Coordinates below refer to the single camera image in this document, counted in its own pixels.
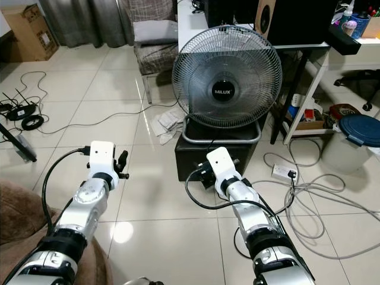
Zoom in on grey Milux floor fan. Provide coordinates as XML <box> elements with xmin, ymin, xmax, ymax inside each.
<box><xmin>172</xmin><ymin>25</ymin><xmax>283</xmax><ymax>145</ymax></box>

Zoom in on patterned fabric metal-leg chair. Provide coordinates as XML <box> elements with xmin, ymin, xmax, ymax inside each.
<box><xmin>129</xmin><ymin>0</ymin><xmax>180</xmax><ymax>106</ymax></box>

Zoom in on brown round upholstered chair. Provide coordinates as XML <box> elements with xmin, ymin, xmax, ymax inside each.
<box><xmin>0</xmin><ymin>178</ymin><xmax>113</xmax><ymax>285</ymax></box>

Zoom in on black office chair base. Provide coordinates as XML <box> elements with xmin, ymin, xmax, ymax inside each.
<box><xmin>334</xmin><ymin>69</ymin><xmax>380</xmax><ymax>112</ymax></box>

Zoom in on black box stool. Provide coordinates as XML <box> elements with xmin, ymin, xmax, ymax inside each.
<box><xmin>175</xmin><ymin>116</ymin><xmax>269</xmax><ymax>182</ymax></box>

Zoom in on crumpled white cloth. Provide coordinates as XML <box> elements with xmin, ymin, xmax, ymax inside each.
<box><xmin>151</xmin><ymin>109</ymin><xmax>186</xmax><ymax>145</ymax></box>

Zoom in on white power strip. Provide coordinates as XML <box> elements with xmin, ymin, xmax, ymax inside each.
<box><xmin>271</xmin><ymin>163</ymin><xmax>299</xmax><ymax>181</ymax></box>

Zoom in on black stand leg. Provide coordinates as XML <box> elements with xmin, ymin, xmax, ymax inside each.
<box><xmin>0</xmin><ymin>123</ymin><xmax>40</xmax><ymax>163</ymax></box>

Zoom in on black router with antennas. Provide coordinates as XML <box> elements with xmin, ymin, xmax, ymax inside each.
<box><xmin>0</xmin><ymin>91</ymin><xmax>37</xmax><ymax>119</ymax></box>

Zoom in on open cardboard box with items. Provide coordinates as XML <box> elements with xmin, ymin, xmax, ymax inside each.
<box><xmin>285</xmin><ymin>102</ymin><xmax>342</xmax><ymax>131</ymax></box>

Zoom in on flat light grey cushion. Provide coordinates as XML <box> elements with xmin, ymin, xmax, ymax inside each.
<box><xmin>133</xmin><ymin>20</ymin><xmax>179</xmax><ymax>46</ymax></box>

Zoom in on grey curtain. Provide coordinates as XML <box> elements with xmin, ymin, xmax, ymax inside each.
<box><xmin>37</xmin><ymin>0</ymin><xmax>135</xmax><ymax>49</ymax></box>

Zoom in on white bucket with blue lid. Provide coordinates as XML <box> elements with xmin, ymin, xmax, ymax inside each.
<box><xmin>321</xmin><ymin>115</ymin><xmax>380</xmax><ymax>175</ymax></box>

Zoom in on closed brown cardboard box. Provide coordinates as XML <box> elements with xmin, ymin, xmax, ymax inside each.
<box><xmin>17</xmin><ymin>5</ymin><xmax>60</xmax><ymax>62</ymax></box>

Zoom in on wooden speaker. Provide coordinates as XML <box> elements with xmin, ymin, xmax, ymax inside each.
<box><xmin>254</xmin><ymin>0</ymin><xmax>277</xmax><ymax>34</ymax></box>

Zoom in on black monitor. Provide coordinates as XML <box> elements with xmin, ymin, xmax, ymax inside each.
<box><xmin>267</xmin><ymin>0</ymin><xmax>331</xmax><ymax>47</ymax></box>

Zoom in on pink cup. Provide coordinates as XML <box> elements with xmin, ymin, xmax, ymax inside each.
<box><xmin>344</xmin><ymin>19</ymin><xmax>360</xmax><ymax>38</ymax></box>

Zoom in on blue basket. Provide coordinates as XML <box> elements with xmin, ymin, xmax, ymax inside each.
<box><xmin>356</xmin><ymin>15</ymin><xmax>380</xmax><ymax>40</ymax></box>

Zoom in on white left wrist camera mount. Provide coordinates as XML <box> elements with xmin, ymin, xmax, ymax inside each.
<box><xmin>89</xmin><ymin>141</ymin><xmax>118</xmax><ymax>176</ymax></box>

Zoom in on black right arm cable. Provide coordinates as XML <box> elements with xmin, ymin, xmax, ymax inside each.
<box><xmin>185</xmin><ymin>169</ymin><xmax>292</xmax><ymax>238</ymax></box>

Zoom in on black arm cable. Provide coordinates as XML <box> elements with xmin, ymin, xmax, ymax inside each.
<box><xmin>185</xmin><ymin>169</ymin><xmax>292</xmax><ymax>238</ymax></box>
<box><xmin>42</xmin><ymin>148</ymin><xmax>91</xmax><ymax>237</ymax></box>

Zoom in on thin black floor cable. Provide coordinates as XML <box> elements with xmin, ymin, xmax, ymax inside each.
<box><xmin>0</xmin><ymin>71</ymin><xmax>182</xmax><ymax>135</ymax></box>

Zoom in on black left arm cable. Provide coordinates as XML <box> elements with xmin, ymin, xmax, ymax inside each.
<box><xmin>42</xmin><ymin>148</ymin><xmax>91</xmax><ymax>237</ymax></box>

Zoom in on coiled black cable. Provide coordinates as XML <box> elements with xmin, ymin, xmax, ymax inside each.
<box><xmin>21</xmin><ymin>114</ymin><xmax>45</xmax><ymax>131</ymax></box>

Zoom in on grey floor cables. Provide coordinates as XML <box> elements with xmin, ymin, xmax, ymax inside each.
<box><xmin>232</xmin><ymin>140</ymin><xmax>380</xmax><ymax>262</ymax></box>

